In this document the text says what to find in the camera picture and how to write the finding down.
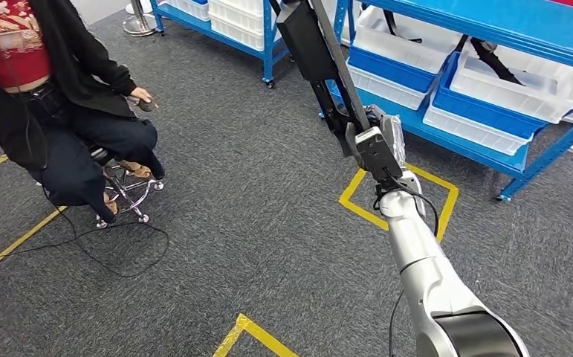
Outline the person's left hand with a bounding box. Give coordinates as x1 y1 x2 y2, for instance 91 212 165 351
129 87 159 110

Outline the long black plastic panel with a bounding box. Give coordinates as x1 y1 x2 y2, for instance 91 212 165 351
275 0 372 160

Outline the blue metal shelf rack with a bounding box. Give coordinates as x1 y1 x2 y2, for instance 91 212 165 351
323 0 573 203
149 0 297 90

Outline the black plastic part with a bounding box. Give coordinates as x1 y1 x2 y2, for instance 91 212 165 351
383 8 424 45
456 35 525 86

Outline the person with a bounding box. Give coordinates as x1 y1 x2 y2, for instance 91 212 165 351
0 0 166 225

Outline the chrome swivel stool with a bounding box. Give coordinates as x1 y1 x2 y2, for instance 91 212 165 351
88 145 165 230

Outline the yellow floor tape square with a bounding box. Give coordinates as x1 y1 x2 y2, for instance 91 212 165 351
338 164 460 243
211 313 300 357

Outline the blue plastic crate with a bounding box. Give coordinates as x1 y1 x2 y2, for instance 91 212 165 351
431 51 549 141
347 46 440 94

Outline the chrome stanchion post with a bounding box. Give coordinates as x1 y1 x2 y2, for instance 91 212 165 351
122 0 158 38

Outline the black floor cable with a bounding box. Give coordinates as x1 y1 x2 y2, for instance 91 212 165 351
0 184 170 280

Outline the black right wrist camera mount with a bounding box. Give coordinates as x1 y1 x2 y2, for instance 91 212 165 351
354 126 404 184

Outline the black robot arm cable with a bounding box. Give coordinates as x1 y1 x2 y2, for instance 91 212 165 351
372 170 441 357

